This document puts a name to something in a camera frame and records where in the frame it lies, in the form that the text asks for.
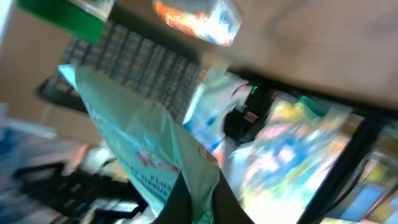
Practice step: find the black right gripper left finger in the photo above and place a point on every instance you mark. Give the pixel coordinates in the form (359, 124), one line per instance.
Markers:
(178, 207)

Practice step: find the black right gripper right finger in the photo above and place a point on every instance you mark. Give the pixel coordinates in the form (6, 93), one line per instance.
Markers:
(225, 206)

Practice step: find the light blue tissue pack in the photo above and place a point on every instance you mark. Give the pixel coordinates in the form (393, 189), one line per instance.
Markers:
(151, 146)

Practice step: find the green lid jar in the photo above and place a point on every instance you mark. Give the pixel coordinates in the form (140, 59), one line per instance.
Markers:
(84, 19)

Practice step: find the orange snack packet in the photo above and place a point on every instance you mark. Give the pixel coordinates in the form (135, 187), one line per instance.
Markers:
(214, 21)

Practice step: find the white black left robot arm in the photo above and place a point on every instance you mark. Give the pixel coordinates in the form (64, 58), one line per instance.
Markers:
(232, 105)

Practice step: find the grey plastic mesh basket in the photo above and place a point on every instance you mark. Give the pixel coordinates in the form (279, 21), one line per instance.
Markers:
(147, 63)

